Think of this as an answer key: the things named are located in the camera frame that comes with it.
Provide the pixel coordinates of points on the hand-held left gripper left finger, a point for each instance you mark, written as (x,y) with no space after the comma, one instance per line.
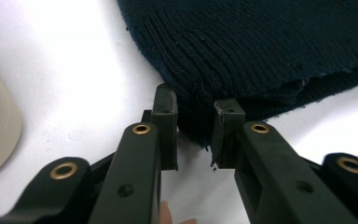
(136,174)

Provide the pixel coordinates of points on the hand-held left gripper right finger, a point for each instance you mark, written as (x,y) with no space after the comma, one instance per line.
(267,174)

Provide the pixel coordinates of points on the black knit vest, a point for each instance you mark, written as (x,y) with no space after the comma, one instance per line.
(245,46)

